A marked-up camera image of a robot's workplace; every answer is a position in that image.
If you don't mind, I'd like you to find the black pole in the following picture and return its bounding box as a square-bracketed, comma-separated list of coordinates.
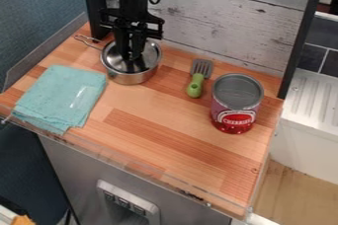
[276, 0, 330, 101]

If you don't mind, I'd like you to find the white toy kitchen unit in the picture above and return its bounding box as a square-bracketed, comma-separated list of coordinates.
[268, 67, 338, 186]

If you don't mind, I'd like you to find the red can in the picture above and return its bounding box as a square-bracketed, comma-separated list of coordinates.
[210, 72, 266, 135]

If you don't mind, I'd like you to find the green and grey spatula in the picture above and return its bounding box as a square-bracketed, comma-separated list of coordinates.
[185, 58, 215, 99]

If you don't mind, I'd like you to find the silver pot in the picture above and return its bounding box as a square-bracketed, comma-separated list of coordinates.
[72, 34, 164, 86]

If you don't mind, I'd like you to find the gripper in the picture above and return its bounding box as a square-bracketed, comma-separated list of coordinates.
[96, 7, 167, 63]

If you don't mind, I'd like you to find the teal cloth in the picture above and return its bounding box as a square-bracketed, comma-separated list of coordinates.
[9, 64, 109, 137]

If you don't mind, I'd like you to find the black stand post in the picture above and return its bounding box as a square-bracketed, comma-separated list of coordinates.
[81, 0, 114, 40]

